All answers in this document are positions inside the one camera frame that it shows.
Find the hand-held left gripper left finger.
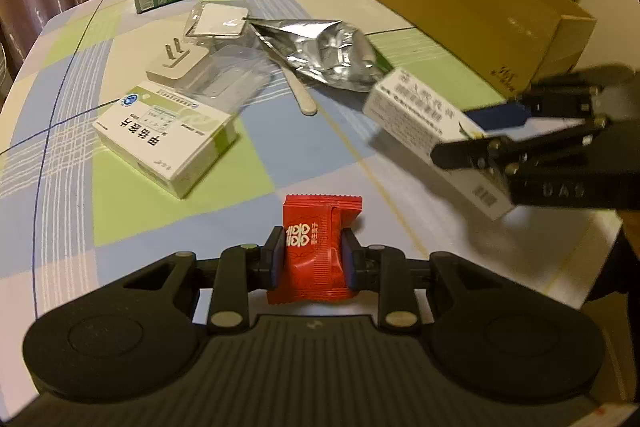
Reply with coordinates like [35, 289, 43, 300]
[120, 226, 286, 334]

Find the silver foil bag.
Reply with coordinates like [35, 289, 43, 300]
[248, 19, 393, 94]

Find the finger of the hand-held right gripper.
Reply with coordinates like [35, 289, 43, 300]
[431, 117, 611, 175]
[465, 83, 603, 131]

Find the red candy packet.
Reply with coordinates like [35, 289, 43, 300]
[266, 193, 363, 305]

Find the clear plastic tray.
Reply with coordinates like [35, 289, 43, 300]
[182, 47, 273, 115]

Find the clear case with white pad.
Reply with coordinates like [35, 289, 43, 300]
[184, 1, 251, 38]

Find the brown cardboard box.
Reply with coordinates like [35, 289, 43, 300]
[360, 0, 598, 98]

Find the white and green medicine box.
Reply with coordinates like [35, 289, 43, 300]
[93, 80, 239, 200]

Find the white charger plug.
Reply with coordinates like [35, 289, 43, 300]
[145, 38, 210, 94]

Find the white plastic spoon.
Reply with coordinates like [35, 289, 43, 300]
[277, 57, 317, 116]

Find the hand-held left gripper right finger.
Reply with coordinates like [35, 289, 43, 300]
[341, 227, 503, 334]

